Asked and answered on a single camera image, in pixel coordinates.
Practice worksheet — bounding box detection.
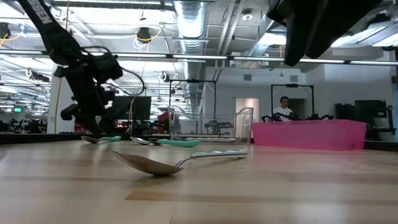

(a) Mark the yellow power cable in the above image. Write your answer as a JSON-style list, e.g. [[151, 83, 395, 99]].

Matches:
[[127, 28, 163, 135], [53, 0, 71, 134]]

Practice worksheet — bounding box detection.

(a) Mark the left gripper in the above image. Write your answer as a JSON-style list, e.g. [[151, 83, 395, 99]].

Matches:
[[53, 60, 131, 135]]

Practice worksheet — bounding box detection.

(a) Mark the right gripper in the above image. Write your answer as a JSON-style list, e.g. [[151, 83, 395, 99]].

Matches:
[[266, 0, 384, 68]]

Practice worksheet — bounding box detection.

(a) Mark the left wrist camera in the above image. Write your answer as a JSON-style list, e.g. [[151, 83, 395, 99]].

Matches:
[[92, 53, 124, 84]]

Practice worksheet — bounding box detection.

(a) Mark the silver ventilation duct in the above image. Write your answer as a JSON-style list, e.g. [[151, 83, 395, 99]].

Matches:
[[245, 12, 287, 70], [173, 0, 208, 110]]

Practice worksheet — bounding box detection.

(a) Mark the red chair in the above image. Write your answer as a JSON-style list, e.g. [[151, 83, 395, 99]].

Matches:
[[157, 111, 170, 133]]

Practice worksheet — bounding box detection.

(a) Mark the white pillar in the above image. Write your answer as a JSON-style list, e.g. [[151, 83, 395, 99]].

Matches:
[[46, 60, 79, 134]]

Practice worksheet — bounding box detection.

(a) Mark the black monitor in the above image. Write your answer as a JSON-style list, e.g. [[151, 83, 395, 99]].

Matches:
[[354, 100, 388, 121], [110, 95, 152, 121]]

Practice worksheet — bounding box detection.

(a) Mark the white ceiling sensor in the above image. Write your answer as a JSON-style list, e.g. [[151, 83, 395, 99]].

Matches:
[[241, 8, 254, 22]]

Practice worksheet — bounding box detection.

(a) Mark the black rig frame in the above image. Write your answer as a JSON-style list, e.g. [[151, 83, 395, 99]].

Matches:
[[169, 79, 218, 121], [270, 83, 315, 121]]

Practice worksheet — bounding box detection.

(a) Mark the person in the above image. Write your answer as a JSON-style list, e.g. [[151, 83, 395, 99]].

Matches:
[[272, 96, 296, 121]]

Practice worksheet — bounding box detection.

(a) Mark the pink-red plastic bin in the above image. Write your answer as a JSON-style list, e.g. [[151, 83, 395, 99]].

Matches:
[[251, 119, 368, 152]]

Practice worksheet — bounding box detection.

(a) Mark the clear plastic bin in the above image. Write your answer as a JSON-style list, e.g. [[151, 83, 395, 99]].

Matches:
[[167, 106, 254, 146]]

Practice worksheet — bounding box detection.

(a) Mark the long ceiling light bar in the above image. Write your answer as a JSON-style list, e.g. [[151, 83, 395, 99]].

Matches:
[[0, 50, 398, 67]]

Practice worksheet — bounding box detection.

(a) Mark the black cord reel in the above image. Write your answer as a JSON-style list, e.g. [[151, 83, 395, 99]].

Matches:
[[136, 27, 152, 43], [0, 22, 12, 40]]

